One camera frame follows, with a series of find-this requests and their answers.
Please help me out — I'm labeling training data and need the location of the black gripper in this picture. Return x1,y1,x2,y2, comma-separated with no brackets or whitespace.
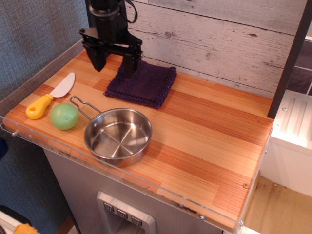
79,11,142,78

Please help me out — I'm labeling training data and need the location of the purple towel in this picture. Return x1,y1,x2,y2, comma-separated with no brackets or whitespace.
104,60,177,109

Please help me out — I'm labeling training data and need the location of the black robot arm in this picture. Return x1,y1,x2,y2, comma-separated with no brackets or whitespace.
79,0,142,78

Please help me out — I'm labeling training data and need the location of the green toy ball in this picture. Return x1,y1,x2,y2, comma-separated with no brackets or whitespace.
50,103,78,130

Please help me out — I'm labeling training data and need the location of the small stainless steel pan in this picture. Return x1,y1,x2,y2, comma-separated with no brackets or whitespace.
70,96,153,167

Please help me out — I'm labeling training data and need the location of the clear acrylic left guard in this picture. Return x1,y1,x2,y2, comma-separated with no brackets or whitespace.
0,40,83,116

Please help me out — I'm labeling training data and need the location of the grey toy fridge cabinet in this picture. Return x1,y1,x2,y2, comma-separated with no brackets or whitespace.
44,150,223,234

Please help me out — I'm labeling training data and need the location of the silver dispenser button panel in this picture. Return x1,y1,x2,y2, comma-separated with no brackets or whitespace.
97,191,156,234

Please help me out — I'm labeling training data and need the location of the orange object bottom left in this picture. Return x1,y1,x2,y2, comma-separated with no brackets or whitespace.
13,224,38,234

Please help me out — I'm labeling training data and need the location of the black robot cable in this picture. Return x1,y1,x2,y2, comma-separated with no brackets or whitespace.
125,0,138,24

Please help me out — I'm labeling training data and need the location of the yellow handled toy knife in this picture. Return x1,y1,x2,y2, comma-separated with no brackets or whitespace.
25,72,76,119

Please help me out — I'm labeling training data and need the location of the dark right shelf post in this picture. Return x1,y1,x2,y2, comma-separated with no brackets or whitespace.
267,0,312,119

